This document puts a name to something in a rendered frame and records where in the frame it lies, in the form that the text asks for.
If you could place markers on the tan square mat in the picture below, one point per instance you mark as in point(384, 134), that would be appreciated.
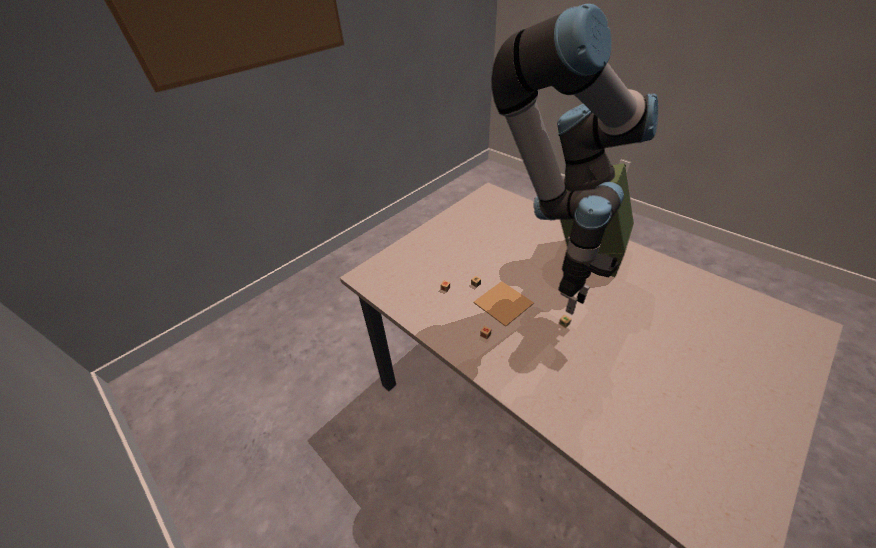
point(503, 303)

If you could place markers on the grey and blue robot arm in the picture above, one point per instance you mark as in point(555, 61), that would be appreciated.
point(566, 52)

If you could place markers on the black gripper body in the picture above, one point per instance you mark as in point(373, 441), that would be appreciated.
point(578, 265)

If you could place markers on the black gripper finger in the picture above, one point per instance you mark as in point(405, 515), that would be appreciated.
point(571, 304)
point(582, 294)

